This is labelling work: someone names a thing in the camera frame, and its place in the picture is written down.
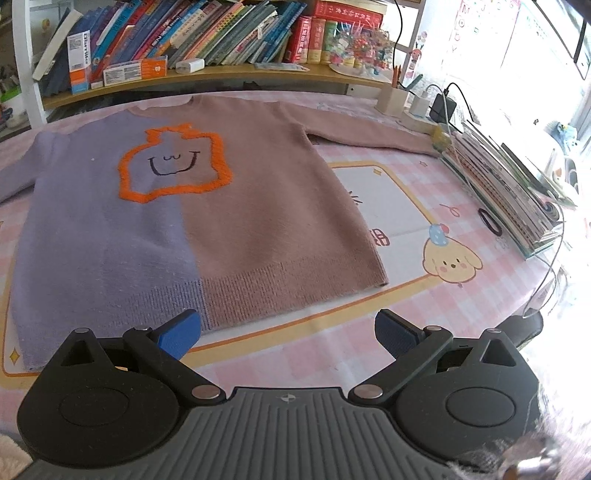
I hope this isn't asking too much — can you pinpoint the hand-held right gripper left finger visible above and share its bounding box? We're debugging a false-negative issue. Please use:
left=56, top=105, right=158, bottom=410
left=55, top=309, right=228, bottom=404

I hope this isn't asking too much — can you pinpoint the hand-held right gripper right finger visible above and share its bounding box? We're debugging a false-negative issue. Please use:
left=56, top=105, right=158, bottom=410
left=348, top=308, right=527, bottom=404

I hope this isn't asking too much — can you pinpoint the purple and brown knit sweater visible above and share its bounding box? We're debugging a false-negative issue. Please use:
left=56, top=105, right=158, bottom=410
left=0, top=95, right=444, bottom=372

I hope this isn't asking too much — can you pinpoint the pink checked cartoon tablecloth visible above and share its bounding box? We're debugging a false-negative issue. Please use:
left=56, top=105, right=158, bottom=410
left=0, top=88, right=591, bottom=462

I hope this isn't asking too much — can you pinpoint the stack of thin booklets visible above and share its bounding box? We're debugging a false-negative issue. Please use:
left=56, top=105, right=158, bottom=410
left=438, top=119, right=578, bottom=260

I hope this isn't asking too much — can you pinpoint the white fuzzy cloth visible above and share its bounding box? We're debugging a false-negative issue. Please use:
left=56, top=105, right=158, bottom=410
left=0, top=431, right=28, bottom=467

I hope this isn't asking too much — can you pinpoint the white power strip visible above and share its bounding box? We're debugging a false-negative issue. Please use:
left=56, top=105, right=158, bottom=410
left=398, top=111, right=446, bottom=136

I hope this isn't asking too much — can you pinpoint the black power adapter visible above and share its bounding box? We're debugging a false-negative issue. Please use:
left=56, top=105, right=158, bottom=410
left=430, top=92, right=458, bottom=125

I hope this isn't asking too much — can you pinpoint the white plug adapter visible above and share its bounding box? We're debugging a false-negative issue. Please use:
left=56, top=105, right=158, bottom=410
left=410, top=90, right=435, bottom=118

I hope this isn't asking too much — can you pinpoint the white pen holder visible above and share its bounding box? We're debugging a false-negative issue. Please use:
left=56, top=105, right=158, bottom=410
left=375, top=65, right=423, bottom=116

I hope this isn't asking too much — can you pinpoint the white and wood bookshelf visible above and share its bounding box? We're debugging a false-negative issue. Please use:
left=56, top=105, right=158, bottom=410
left=18, top=0, right=430, bottom=112

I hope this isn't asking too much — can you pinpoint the small blue toy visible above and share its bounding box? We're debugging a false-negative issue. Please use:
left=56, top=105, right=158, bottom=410
left=549, top=121, right=579, bottom=149

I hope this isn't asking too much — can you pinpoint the orange and white carton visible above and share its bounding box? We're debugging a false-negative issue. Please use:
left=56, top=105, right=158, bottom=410
left=102, top=55, right=168, bottom=87
left=68, top=31, right=92, bottom=92

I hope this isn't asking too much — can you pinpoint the white tub with green lid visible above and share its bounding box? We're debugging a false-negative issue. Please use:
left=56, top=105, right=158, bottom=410
left=0, top=85, right=29, bottom=131

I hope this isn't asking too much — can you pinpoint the colourful bead ornament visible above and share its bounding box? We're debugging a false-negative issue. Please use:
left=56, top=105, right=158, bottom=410
left=329, top=22, right=395, bottom=78

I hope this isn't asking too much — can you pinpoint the row of colourful books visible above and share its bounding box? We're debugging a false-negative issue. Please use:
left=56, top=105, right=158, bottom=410
left=39, top=0, right=308, bottom=93

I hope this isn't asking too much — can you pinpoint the thick white-paged book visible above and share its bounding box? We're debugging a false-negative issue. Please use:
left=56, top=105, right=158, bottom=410
left=32, top=8, right=84, bottom=81

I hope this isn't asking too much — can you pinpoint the red thick book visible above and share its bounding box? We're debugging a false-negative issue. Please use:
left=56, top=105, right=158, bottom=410
left=313, top=0, right=385, bottom=21

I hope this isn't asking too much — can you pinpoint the black hair tie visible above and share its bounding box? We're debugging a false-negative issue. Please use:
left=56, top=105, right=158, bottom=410
left=477, top=208, right=503, bottom=237

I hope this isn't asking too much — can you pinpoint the wall poster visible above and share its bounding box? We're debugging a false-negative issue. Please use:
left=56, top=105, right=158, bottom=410
left=445, top=0, right=525, bottom=65

